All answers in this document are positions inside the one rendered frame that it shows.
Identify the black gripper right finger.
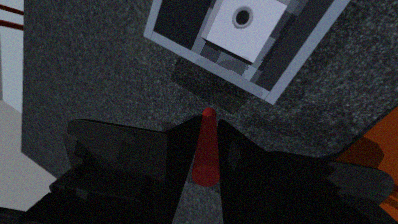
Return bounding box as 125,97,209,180
217,119,395,224

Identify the dark red peg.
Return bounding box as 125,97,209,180
192,108,220,187

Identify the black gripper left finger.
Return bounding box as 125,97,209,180
62,115,202,224

